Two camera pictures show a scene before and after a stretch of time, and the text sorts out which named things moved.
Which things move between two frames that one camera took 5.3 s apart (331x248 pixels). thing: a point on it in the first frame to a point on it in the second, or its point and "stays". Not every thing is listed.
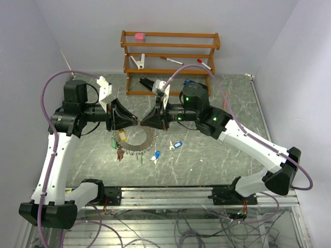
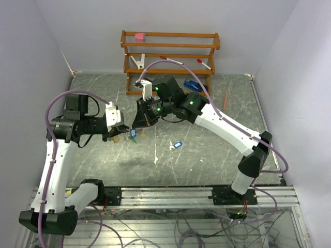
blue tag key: x=176 y=145 stays
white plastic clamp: x=140 y=64 stays
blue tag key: x=155 y=157 to x=133 y=133
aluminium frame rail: x=196 y=198 stays
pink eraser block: x=139 y=37 stays
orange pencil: x=224 y=104 stays
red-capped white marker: x=200 y=61 stays
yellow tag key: x=122 y=135 to x=116 y=139
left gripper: x=118 y=117 to x=115 y=130
